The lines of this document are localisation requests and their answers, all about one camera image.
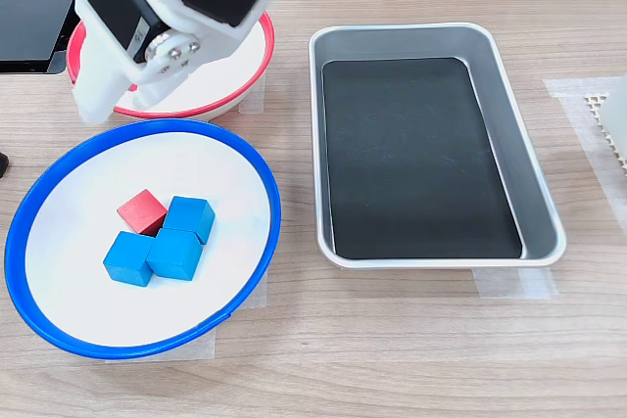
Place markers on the red cube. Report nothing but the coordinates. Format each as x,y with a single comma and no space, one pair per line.
142,212

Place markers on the red-rimmed white plate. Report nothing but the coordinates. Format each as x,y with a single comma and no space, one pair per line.
245,60

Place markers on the clear tape strip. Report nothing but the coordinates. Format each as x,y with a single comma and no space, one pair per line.
255,298
514,283
255,97

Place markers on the black laptop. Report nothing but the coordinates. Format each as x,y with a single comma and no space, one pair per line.
29,7

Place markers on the blue-rimmed white plate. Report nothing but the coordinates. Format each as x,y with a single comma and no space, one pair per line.
73,193

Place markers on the small black object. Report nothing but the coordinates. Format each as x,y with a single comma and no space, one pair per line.
3,166

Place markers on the blue cube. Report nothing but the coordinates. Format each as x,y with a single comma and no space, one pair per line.
191,217
128,259
174,254

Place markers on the black mat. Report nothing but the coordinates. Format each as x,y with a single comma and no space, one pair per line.
416,158

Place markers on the steel tray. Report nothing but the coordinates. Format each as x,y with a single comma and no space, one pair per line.
519,144

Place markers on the pale perforated plate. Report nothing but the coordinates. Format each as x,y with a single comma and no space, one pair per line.
595,109

